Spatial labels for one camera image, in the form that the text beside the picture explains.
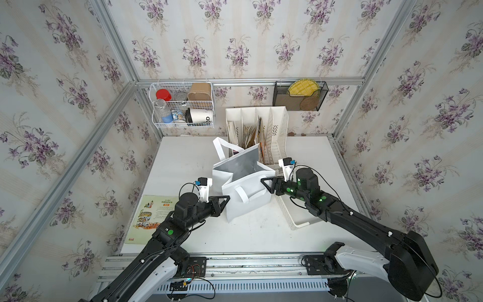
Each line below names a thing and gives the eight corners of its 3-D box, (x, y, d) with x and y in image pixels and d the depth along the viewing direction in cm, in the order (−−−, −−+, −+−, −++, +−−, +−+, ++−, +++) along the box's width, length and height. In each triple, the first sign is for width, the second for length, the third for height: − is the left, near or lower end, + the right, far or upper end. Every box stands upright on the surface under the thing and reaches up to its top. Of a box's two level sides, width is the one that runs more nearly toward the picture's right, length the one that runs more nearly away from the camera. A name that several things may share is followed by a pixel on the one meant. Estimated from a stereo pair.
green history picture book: (128, 244, 83) (123, 241, 80) (145, 198, 98) (142, 194, 95) (166, 244, 83) (164, 242, 80) (178, 198, 98) (176, 194, 95)
